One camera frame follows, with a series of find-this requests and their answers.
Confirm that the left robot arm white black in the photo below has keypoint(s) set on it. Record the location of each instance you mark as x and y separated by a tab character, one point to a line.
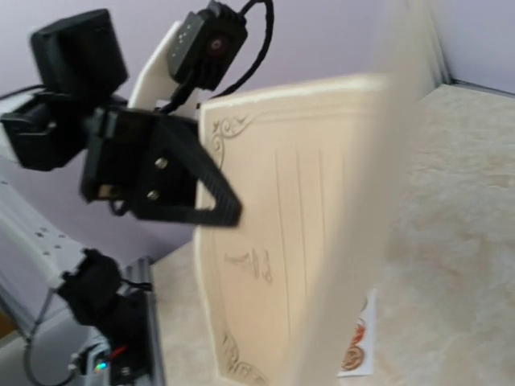
81	68

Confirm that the beige ornate letter paper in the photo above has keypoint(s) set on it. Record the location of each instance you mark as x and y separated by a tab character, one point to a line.
318	168

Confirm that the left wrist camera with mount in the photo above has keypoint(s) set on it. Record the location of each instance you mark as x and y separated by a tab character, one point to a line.
194	54

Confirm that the front aluminium rail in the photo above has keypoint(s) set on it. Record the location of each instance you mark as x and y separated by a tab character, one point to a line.
140	272

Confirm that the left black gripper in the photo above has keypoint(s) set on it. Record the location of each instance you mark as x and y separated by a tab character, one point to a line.
154	165

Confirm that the white sticker sheet with seals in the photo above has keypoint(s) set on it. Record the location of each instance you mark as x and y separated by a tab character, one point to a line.
358	359

